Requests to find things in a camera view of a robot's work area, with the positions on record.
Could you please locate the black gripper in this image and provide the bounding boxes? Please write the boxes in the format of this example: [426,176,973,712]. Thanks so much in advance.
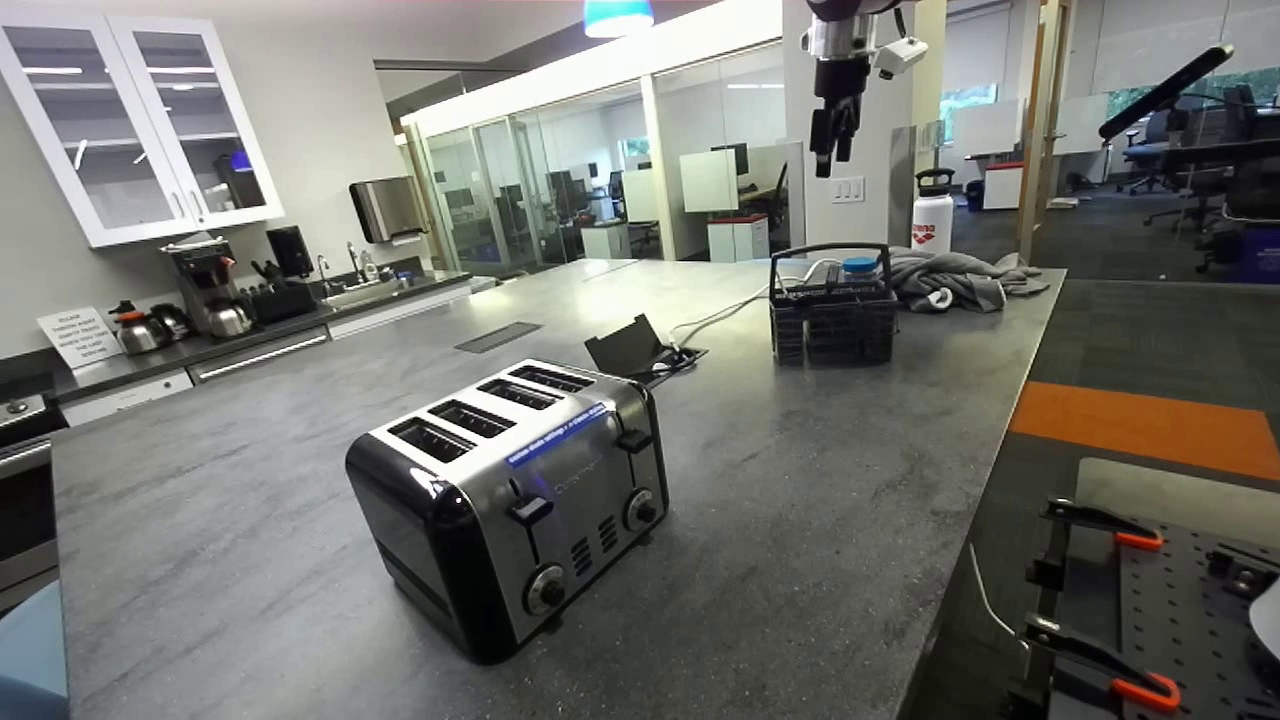
[803,11,882,180]

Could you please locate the black plastic crate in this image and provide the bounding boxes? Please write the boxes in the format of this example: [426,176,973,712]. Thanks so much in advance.
[768,241,902,374]

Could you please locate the blue item in basket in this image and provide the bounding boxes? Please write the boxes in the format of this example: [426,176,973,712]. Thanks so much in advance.
[838,250,889,286]

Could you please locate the white spray bottle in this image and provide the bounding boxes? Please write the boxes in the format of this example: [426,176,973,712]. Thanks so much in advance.
[908,165,964,260]

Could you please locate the blue pendant lamp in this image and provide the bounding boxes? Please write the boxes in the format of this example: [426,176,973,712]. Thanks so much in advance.
[582,0,662,46]

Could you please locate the black tripod pole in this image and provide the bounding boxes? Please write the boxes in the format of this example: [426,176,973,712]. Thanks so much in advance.
[1098,41,1242,144]

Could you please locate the dark countertop vent grille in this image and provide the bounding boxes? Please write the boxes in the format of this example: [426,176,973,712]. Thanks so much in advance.
[453,318,550,357]

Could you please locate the steel paper towel dispenser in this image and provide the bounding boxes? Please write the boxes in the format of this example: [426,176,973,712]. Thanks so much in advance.
[343,171,429,250]

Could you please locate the black and chrome four-slot toaster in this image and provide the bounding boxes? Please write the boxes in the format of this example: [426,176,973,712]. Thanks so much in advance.
[342,357,671,669]

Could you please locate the black perforated mounting board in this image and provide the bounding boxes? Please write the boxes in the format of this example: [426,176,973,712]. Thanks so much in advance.
[1048,520,1280,720]

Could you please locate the dark kitchen counter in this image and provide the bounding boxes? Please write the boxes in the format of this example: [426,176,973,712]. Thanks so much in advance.
[0,270,472,407]

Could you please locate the coffee maker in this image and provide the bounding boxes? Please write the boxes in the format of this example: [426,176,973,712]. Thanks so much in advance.
[157,232,259,346]

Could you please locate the dark coffee carafe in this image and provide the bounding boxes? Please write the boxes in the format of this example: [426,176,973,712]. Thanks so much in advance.
[150,302,200,349]
[103,296,166,362]

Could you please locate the white printed sign card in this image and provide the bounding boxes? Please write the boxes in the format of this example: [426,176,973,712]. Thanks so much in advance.
[34,306,129,378]

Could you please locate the steel built-in oven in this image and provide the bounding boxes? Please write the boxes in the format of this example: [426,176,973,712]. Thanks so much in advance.
[0,388,63,601]

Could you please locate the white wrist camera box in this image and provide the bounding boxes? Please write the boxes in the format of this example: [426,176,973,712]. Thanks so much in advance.
[878,31,934,80]

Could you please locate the pile of gray cables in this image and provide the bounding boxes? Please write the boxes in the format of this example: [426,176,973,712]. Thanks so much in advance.
[889,246,1062,322]

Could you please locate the wooden post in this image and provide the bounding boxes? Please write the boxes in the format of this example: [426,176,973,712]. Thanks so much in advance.
[1013,0,1072,265]

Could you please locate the thin gray cable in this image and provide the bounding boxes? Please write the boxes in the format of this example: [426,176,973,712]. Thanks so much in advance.
[662,287,777,357]

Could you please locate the black clamp with orange handle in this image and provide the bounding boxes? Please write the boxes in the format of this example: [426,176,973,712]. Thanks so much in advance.
[1019,492,1171,591]
[1016,613,1188,720]

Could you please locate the thin white cable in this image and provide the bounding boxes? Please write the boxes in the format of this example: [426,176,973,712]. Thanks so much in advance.
[964,542,1033,649]

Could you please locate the white glass-door wall cabinet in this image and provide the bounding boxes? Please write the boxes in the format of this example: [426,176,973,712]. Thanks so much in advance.
[0,11,290,256]

